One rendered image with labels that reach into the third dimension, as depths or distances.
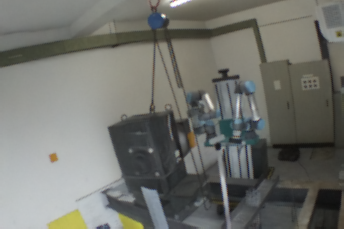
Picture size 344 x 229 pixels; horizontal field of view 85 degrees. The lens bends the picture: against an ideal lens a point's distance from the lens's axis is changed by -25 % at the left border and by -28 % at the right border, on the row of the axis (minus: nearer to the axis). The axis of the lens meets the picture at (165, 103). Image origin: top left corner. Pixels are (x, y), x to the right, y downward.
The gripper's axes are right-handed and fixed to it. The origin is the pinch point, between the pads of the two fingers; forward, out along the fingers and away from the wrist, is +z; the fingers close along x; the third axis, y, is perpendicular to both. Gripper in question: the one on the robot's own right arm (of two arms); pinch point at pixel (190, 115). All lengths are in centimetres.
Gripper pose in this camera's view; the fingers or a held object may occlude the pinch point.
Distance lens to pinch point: 205.4
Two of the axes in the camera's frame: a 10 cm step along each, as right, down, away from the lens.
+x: -8.7, 1.8, 4.5
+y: 2.7, 9.5, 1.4
